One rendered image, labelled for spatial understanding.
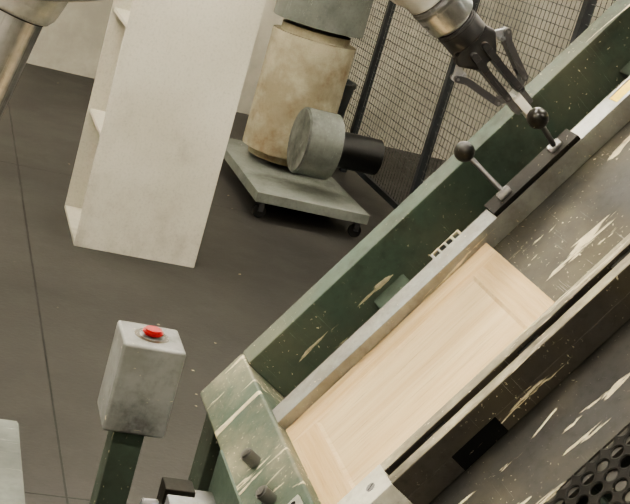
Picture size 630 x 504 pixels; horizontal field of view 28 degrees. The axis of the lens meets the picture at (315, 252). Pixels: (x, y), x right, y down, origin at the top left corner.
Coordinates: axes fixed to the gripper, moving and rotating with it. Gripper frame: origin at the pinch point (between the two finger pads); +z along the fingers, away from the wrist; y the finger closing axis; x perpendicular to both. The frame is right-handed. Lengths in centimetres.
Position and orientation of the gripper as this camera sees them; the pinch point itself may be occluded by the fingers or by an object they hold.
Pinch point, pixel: (524, 108)
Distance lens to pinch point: 219.3
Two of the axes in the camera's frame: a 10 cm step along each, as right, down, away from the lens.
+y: -7.3, 6.8, 0.5
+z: 6.4, 6.5, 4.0
